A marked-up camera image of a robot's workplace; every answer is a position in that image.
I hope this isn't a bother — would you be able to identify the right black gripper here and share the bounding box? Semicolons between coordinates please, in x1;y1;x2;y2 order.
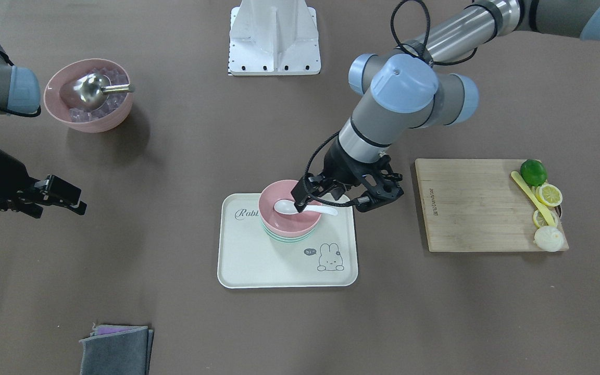
0;149;88;219

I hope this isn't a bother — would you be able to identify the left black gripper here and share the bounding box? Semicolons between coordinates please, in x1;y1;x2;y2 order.
291;140;373;213

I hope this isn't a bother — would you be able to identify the white plastic spoon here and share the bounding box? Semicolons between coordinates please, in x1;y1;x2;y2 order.
273;199;339;216

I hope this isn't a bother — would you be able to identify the small pink bowl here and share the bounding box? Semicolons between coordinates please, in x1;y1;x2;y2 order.
258;180;320;237

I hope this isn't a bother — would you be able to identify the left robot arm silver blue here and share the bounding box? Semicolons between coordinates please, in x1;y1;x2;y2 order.
291;1;600;213

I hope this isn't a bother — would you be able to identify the green bowl stack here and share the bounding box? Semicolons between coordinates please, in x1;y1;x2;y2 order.
260;221;315;244

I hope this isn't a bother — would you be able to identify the large pink bowl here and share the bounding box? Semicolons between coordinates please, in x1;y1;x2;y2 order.
43;58;133;133

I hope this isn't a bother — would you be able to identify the white rabbit tray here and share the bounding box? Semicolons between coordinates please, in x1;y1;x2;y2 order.
217;194;359;288

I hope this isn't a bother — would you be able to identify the purple cloth under grey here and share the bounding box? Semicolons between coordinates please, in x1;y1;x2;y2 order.
90;324;148;336

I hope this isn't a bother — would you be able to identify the wooden cutting board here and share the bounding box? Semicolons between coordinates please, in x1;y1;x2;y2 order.
414;158;541;253

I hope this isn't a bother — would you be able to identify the dark grey folded cloth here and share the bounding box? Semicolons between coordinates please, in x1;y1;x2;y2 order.
80;328;154;374

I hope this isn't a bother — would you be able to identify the green toy lime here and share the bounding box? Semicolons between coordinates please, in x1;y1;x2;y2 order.
519;159;548;186

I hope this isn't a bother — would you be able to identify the yellow lemon slice back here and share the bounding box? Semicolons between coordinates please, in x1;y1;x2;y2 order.
532;209;560;228

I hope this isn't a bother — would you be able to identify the yellow lemon slice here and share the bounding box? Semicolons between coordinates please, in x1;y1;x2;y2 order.
534;183;564;207
532;209;560;228

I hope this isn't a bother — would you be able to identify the yellow plastic knife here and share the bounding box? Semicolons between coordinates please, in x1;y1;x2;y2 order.
510;171;558;227

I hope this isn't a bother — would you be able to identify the yellow lemon slice front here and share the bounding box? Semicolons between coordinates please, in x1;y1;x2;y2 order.
534;183;564;207

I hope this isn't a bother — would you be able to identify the white toy bun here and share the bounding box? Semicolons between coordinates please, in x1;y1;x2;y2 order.
533;226;565;252

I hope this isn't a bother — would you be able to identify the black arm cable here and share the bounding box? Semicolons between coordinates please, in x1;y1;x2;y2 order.
303;0;480;209

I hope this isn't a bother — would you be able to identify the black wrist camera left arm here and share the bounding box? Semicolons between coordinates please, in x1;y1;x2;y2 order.
354;154;403;212

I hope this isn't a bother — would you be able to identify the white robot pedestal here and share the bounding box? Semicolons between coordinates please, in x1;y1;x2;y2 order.
227;1;322;76

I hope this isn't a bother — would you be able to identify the metal board handle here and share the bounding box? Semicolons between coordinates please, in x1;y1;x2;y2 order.
553;205;563;219

